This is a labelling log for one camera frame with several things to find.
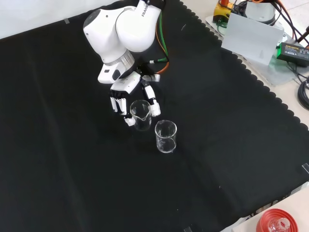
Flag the black power adapter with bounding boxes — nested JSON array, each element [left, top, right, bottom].
[[276, 42, 309, 68]]

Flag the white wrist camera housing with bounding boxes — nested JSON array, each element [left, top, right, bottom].
[[97, 62, 122, 85]]

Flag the orange wrist cable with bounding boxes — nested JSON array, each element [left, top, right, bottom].
[[154, 14, 170, 74]]

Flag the red ribbed round holder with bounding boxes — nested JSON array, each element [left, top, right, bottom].
[[255, 208, 299, 232]]

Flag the black bench cloth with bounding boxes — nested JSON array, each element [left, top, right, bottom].
[[0, 0, 309, 232]]

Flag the pale board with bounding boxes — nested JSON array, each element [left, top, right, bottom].
[[221, 12, 284, 66]]

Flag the small clear glass piece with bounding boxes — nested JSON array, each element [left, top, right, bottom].
[[268, 218, 292, 232]]

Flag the coiled black cables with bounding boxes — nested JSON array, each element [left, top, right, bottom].
[[297, 79, 309, 111]]

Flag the grey metal base plate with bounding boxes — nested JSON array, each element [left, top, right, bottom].
[[205, 14, 309, 87]]

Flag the clear glass beaker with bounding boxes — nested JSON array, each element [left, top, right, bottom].
[[129, 99, 153, 132], [154, 119, 178, 154]]

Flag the yellow stop button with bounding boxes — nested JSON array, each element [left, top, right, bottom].
[[211, 0, 234, 24]]

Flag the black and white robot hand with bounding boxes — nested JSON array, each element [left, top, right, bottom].
[[110, 70, 162, 127]]

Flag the green cable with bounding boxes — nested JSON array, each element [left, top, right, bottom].
[[149, 11, 169, 64]]

